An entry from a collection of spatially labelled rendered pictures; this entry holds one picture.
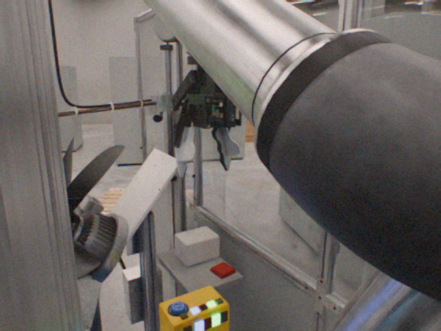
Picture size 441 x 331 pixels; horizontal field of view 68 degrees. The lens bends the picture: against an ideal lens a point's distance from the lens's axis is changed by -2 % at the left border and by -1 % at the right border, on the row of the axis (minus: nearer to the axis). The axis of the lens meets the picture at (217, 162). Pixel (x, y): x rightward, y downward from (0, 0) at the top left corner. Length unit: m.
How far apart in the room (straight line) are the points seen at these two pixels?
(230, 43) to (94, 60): 12.99
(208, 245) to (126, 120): 5.17
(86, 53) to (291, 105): 13.12
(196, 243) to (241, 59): 1.28
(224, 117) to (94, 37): 12.75
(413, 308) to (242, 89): 0.22
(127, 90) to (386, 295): 6.24
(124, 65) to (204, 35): 6.20
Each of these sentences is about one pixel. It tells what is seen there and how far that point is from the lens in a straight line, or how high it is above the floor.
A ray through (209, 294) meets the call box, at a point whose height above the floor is 1.07.
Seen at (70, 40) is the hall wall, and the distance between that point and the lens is 13.36.
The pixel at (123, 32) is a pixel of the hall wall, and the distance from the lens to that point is 13.19.
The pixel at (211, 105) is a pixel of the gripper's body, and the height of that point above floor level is 1.60.
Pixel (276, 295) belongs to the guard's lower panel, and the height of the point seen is 0.86.
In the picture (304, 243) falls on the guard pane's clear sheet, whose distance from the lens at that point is 1.16.
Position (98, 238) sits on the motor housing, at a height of 1.14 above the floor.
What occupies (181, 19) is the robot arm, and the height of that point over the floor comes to 1.69.
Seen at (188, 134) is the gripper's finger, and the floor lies 1.55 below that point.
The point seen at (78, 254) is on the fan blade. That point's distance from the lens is 1.00.
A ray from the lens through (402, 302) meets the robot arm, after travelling 0.32.
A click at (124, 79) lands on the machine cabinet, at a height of 1.63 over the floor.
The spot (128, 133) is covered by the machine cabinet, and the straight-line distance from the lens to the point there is 6.51.
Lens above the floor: 1.64
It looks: 14 degrees down
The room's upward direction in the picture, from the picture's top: straight up
